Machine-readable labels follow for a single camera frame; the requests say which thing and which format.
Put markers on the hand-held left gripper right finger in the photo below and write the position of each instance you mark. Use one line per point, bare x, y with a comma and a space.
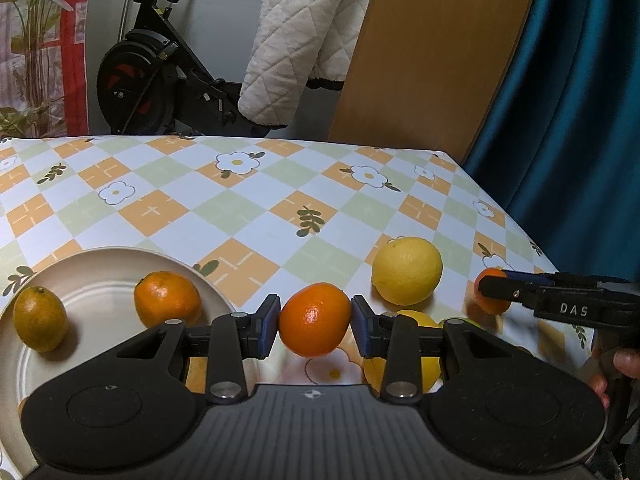
361, 327

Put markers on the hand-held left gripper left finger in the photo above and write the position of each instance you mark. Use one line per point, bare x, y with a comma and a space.
271, 325

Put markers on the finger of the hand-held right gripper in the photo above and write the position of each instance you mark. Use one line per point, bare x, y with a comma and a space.
505, 291
535, 279

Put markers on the small orange mandarin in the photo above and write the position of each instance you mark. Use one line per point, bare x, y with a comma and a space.
487, 275
315, 320
167, 300

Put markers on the yellow lemon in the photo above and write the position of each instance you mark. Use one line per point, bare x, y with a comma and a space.
407, 270
431, 370

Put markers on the cream round plate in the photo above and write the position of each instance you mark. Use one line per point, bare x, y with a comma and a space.
100, 320

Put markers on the greenish orange mandarin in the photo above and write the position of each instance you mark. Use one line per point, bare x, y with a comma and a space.
40, 317

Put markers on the person's right hand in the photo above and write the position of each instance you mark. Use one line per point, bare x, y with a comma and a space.
627, 360

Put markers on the checked floral tablecloth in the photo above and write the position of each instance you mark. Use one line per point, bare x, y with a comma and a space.
250, 210

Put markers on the teal curtain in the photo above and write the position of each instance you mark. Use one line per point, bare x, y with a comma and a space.
575, 110

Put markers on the wooden board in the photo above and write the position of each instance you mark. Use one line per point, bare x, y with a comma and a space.
425, 60

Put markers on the black exercise bike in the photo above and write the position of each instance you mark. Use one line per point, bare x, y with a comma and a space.
135, 80

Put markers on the white quilted jacket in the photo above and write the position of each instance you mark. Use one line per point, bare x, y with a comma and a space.
300, 35

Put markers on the potted green plant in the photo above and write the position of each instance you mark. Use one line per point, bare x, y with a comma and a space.
40, 35

